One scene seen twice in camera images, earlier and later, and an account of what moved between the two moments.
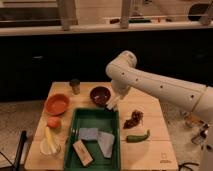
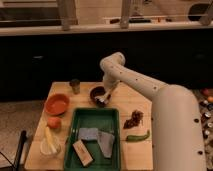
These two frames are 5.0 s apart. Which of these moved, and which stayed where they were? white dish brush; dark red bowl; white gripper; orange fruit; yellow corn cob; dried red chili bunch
Moved: white dish brush; white gripper
Stayed: yellow corn cob; orange fruit; dried red chili bunch; dark red bowl
